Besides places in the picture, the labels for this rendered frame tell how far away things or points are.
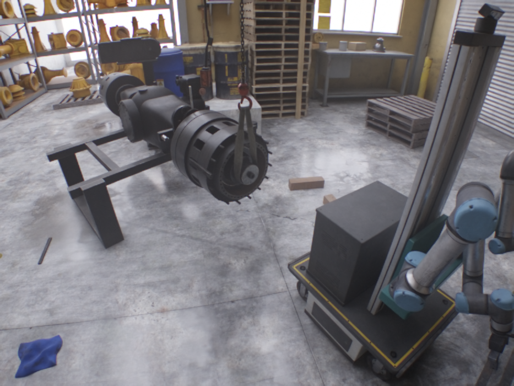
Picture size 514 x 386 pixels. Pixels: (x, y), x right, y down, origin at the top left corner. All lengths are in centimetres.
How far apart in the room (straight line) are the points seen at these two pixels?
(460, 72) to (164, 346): 209
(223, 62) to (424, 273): 437
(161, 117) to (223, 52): 255
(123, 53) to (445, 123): 377
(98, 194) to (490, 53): 259
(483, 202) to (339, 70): 565
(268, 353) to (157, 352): 70
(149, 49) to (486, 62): 363
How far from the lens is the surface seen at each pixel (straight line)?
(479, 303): 126
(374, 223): 161
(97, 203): 262
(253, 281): 232
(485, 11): 126
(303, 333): 209
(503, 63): 680
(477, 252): 125
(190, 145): 201
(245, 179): 187
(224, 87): 503
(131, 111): 294
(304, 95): 563
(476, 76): 142
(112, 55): 427
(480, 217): 98
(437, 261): 111
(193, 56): 486
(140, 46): 419
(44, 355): 235
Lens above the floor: 180
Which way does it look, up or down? 34 degrees down
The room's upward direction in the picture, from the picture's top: straight up
